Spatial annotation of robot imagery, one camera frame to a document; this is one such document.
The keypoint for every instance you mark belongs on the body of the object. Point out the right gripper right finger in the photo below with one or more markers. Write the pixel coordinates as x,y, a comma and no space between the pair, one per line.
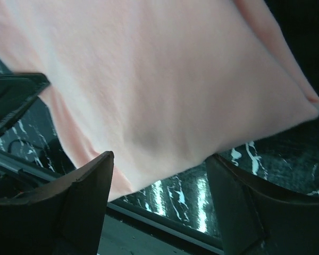
256,216

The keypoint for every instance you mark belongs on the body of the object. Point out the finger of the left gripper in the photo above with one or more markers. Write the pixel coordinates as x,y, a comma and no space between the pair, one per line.
17,93

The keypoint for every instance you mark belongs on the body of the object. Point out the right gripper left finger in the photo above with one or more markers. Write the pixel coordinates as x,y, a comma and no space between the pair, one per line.
43,213

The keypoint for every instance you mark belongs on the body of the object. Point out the salmon pink t-shirt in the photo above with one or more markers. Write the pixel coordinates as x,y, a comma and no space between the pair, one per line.
162,84

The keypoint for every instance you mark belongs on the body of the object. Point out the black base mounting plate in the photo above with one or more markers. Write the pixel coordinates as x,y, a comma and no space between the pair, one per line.
122,220

